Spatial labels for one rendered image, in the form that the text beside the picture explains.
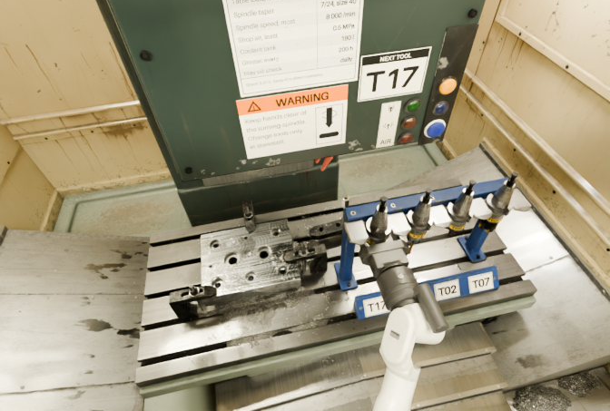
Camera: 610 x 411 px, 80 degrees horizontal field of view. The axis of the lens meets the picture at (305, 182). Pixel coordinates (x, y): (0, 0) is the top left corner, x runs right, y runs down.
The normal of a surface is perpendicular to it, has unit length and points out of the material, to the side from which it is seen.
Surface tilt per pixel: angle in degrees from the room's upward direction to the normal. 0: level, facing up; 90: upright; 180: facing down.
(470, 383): 8
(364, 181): 0
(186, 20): 90
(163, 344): 0
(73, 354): 24
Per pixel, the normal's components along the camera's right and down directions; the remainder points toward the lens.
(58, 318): 0.37, -0.69
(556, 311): -0.44, -0.55
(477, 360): 0.10, -0.70
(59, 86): 0.21, 0.70
